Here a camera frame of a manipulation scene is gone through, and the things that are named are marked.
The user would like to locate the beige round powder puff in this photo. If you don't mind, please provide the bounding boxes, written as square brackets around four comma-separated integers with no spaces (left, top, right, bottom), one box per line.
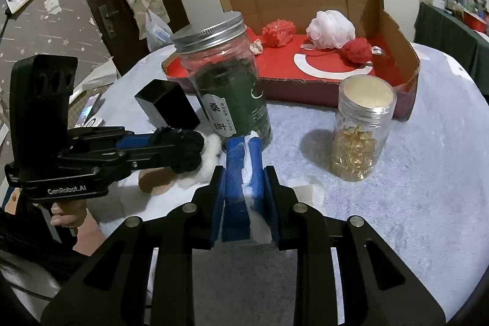
[138,168,177,196]

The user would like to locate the white fluffy scrunchie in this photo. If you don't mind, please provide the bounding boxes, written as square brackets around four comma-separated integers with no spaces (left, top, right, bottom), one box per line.
[177,133,222,189]

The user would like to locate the red knitted plush toy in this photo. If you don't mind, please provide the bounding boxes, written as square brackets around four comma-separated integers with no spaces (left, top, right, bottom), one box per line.
[339,37,373,64]

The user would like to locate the black fluffy scrunchie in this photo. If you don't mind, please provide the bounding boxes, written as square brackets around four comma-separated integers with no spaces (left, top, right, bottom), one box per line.
[150,127,205,174]

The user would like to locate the person's left hand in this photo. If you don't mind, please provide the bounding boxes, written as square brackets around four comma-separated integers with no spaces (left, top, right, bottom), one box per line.
[50,200,87,228]

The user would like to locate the smartphone on table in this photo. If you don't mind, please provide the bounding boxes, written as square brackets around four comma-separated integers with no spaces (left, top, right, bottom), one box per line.
[74,93,101,128]

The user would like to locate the black square cup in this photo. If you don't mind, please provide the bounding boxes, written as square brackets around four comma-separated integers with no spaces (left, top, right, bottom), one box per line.
[134,79,200,130]

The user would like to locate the grey white folded socks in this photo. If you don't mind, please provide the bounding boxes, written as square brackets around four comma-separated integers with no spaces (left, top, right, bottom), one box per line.
[283,175,325,210]

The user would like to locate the clear plastic bag on door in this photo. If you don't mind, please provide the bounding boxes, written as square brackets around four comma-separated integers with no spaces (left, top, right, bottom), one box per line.
[146,10,173,53]

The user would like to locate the green tea jar metal lid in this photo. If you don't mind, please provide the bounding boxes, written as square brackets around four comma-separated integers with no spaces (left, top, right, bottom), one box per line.
[171,12,272,144]

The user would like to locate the jar of golden capsules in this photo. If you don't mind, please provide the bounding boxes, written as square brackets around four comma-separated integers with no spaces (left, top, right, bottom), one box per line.
[330,75,397,182]

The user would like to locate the beige scrunchie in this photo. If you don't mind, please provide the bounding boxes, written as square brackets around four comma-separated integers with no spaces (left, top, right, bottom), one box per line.
[249,39,263,55]

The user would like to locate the red mesh bath pouf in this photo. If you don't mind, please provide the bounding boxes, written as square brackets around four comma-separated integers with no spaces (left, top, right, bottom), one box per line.
[262,19,296,48]

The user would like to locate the cardboard box red interior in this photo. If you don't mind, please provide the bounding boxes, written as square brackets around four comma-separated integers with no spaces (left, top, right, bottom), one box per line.
[164,0,419,135]

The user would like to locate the white mesh bath pouf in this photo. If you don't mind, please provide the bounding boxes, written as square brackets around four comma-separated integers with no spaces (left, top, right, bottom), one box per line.
[306,10,356,49]

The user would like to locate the dark green covered table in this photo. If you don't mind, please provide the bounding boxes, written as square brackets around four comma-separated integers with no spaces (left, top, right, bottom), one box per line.
[414,2,489,100]

